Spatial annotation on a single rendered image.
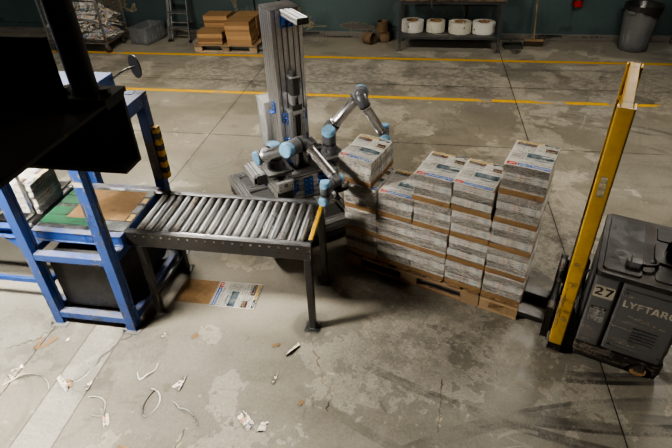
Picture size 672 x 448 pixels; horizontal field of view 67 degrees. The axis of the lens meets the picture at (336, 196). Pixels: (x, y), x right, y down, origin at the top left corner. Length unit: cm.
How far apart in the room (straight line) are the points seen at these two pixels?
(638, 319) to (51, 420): 376
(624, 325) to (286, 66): 297
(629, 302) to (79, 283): 377
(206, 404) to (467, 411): 168
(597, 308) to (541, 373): 59
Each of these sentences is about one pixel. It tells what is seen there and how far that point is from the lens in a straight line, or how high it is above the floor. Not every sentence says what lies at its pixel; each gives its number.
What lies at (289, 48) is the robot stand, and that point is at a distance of 409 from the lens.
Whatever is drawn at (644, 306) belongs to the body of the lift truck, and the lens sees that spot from 368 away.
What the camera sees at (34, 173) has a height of 106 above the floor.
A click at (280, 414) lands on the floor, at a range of 355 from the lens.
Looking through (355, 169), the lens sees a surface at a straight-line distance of 388.
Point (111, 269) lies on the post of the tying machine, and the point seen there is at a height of 63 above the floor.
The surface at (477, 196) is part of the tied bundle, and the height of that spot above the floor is 99.
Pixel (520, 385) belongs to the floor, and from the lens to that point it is 379.
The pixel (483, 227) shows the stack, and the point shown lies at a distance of 372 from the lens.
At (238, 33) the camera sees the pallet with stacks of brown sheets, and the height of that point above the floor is 36.
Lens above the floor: 295
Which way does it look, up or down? 34 degrees down
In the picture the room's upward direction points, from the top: 2 degrees counter-clockwise
